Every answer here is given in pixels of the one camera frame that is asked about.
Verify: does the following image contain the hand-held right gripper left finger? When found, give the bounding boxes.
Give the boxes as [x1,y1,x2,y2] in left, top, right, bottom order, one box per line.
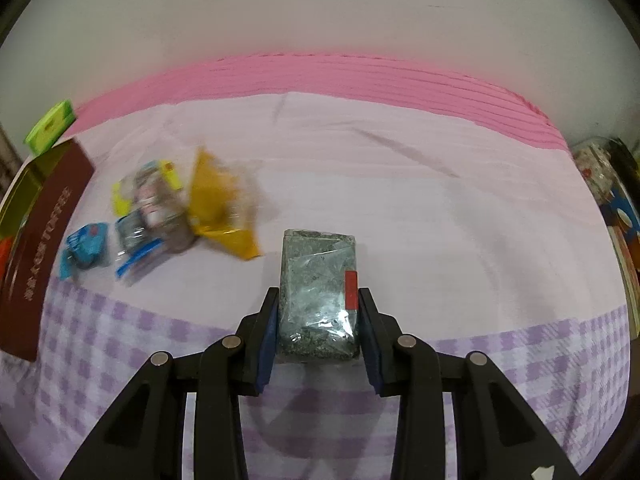
[60,287,280,480]

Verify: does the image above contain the maroon snack packet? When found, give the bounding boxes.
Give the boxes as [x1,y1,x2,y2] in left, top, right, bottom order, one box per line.
[140,180,196,253]

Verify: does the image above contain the pink and purple checked tablecloth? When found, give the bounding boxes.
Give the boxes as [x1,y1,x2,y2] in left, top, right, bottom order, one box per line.
[0,51,632,480]

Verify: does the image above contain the green tissue pack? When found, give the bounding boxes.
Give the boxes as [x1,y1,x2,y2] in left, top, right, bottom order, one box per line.
[25,100,76,156]

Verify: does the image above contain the orange-yellow snack packet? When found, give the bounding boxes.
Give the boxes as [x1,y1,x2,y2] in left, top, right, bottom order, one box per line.
[187,146,263,261]

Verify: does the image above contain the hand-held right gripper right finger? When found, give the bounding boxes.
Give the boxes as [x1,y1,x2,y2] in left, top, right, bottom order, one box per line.
[357,287,581,480]

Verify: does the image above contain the yellow-edged clear snack packet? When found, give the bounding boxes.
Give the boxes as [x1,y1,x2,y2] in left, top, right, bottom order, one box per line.
[111,160,181,216]

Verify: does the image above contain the large blue candy packet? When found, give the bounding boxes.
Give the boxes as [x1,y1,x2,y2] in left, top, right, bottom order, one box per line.
[56,222,112,281]

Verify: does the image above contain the clear floral plastic container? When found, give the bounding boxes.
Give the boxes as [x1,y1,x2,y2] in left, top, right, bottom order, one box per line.
[572,139,617,203]

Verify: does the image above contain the gold and maroon tin box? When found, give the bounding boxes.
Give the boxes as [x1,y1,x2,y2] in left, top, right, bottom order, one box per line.
[0,139,96,363]

